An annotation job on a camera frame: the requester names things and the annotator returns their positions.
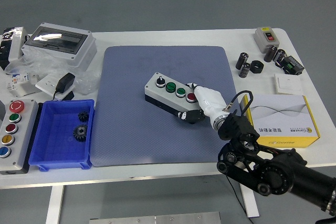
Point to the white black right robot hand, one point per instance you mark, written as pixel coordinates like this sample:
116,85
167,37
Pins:
210,100

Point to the grey four-button control box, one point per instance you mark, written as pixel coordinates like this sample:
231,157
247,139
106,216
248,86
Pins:
168,98

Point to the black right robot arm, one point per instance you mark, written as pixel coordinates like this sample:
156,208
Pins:
278,176

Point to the grey five-button control box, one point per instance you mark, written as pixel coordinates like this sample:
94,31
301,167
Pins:
18,140

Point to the black cylindrical capacitor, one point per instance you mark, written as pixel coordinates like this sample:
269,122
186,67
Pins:
270,54
279,56
244,70
242,61

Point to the black hex nut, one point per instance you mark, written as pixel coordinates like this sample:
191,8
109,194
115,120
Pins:
258,69

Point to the yellow white cardboard box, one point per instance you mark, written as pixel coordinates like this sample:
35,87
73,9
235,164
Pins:
288,119

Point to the blue-grey table mat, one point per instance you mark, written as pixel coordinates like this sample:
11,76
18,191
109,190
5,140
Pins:
131,129

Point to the black module green terminals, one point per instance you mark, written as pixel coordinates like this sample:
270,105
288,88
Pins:
294,65

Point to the white table leg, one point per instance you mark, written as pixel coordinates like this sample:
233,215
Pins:
54,205
250,203

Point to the clear plastic bag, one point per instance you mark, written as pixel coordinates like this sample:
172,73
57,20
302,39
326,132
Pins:
86,82

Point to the small black bevel gear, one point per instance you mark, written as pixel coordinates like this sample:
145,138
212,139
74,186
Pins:
83,116

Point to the large black bevel gear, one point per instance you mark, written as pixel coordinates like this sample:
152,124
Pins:
80,133

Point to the black plug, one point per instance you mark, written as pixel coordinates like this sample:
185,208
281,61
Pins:
68,96

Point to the black power adapter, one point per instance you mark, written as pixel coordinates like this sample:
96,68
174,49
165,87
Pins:
65,82

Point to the blue plastic bin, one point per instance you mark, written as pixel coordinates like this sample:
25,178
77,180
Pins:
52,150

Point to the white circuit breaker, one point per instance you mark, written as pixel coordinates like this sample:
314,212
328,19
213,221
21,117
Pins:
22,85

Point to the white wall switch plate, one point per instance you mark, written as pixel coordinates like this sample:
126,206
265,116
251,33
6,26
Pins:
288,83

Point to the grey red-black switch box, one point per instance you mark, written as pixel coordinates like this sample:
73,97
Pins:
263,40

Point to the grey enclosure with clear lid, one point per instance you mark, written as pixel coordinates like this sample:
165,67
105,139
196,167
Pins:
78,56

